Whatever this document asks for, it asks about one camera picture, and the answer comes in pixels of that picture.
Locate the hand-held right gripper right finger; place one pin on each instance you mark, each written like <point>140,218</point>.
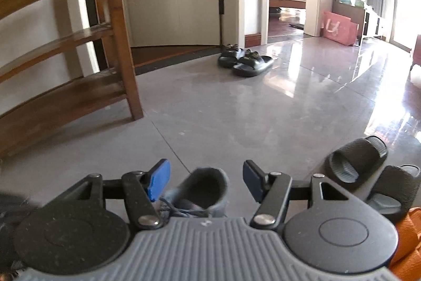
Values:
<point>251,179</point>

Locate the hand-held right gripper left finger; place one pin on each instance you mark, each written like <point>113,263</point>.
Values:
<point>159,179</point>

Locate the grey blue sneaker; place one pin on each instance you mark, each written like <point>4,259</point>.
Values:
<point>204,188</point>

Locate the wooden shoe rack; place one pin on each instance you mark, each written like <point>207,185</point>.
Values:
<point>121,37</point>

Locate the dark grey slipper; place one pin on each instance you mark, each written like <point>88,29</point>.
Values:
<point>355,159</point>
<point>391,188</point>

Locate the black sandal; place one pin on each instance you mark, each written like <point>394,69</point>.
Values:
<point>227,60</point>
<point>253,67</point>

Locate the dark floor mat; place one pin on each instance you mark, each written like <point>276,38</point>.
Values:
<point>297,25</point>

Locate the orange cloth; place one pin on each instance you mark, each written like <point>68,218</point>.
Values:
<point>408,235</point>

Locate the black door hinge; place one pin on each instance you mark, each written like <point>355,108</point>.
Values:
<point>222,6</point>

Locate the pink paper bag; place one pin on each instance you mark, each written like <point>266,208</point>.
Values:
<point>338,27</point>

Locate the brown cardboard box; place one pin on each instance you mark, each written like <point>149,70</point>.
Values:
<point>345,12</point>

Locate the white low cabinet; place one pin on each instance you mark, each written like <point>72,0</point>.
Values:
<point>373,24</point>

